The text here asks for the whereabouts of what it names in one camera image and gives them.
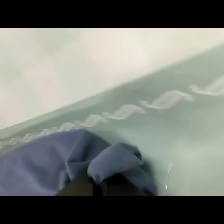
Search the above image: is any blue garment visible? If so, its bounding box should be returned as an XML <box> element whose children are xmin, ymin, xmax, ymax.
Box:
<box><xmin>0</xmin><ymin>129</ymin><xmax>158</xmax><ymax>197</ymax></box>

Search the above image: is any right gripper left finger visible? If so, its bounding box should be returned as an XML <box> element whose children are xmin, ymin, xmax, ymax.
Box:
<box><xmin>55</xmin><ymin>173</ymin><xmax>100</xmax><ymax>197</ymax></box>

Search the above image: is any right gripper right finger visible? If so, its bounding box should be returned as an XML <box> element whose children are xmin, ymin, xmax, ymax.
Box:
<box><xmin>101</xmin><ymin>173</ymin><xmax>148</xmax><ymax>197</ymax></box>

